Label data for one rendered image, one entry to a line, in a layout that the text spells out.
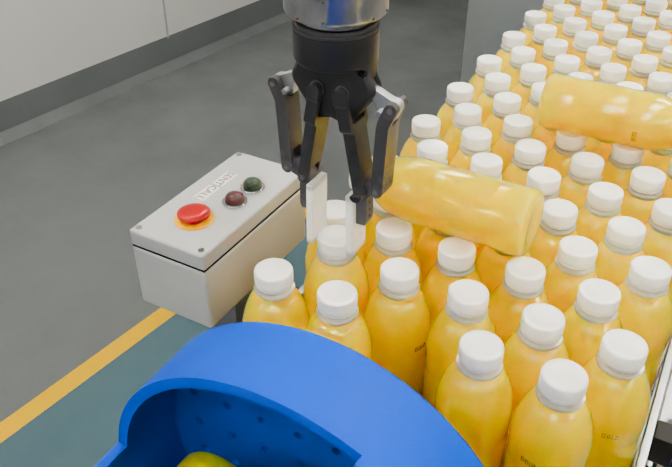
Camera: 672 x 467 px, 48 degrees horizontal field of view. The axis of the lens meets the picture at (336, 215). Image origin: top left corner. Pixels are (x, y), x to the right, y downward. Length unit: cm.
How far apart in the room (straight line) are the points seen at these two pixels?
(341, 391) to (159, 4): 372
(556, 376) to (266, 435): 25
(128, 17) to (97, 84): 37
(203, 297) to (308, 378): 38
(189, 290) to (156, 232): 7
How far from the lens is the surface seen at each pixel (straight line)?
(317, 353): 46
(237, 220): 82
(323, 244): 75
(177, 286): 83
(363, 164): 69
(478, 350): 67
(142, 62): 405
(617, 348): 70
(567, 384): 65
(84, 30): 381
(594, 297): 75
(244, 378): 45
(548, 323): 71
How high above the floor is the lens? 156
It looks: 34 degrees down
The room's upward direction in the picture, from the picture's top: straight up
